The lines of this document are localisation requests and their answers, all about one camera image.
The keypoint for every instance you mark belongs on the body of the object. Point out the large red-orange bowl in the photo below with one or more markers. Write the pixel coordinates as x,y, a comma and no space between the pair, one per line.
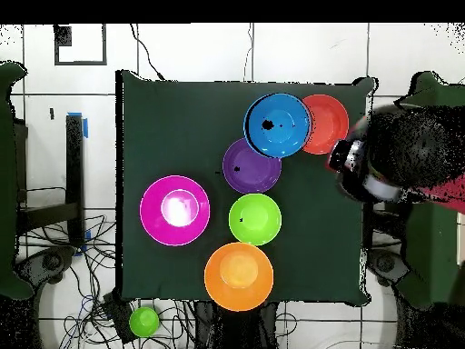
330,123

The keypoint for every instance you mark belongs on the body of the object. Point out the black square floor frame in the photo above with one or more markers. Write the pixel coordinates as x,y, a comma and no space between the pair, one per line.
64,35

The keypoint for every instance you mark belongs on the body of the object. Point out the dark green table cloth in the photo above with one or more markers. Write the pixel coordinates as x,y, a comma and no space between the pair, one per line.
182,123

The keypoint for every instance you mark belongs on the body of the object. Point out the purple bowl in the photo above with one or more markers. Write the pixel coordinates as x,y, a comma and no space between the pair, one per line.
251,172

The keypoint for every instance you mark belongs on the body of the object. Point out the black metal stand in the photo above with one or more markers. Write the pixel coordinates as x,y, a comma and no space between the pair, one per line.
75,182

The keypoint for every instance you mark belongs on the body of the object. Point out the small green round bowl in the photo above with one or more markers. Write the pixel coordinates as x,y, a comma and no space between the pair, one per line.
144,321

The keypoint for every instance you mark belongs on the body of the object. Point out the green covered side table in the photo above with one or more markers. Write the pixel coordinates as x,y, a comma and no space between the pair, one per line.
6,182
429,247

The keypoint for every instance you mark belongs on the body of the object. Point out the large magenta bowl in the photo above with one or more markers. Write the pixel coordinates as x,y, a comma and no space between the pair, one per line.
156,211

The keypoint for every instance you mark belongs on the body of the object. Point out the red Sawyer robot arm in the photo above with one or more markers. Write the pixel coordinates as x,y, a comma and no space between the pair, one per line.
414,153

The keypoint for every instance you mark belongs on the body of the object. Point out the blue bowl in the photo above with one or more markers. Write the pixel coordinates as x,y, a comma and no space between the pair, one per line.
280,134

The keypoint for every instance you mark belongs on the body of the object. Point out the large light orange bowl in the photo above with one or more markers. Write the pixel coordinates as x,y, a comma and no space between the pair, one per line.
240,276

